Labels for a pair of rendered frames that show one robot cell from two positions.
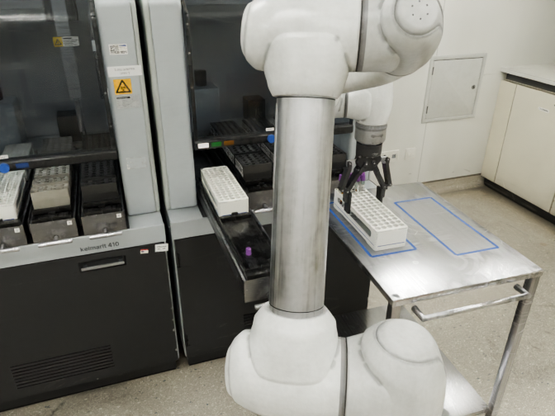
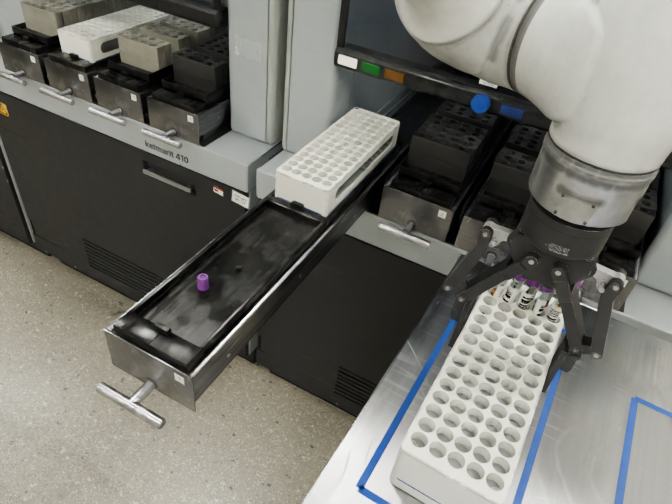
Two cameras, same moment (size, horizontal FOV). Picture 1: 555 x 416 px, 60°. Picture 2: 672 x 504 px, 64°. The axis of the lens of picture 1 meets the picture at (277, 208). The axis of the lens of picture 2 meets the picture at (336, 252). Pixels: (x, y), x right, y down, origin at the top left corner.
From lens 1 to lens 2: 0.99 m
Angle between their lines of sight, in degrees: 37
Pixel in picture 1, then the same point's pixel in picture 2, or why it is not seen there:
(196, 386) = (248, 402)
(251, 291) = (120, 355)
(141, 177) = (252, 76)
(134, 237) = (207, 162)
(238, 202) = (308, 188)
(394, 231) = (452, 483)
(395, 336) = not seen: outside the picture
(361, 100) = (563, 45)
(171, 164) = (298, 75)
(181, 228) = (270, 185)
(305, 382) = not seen: outside the picture
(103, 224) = (171, 121)
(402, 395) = not seen: outside the picture
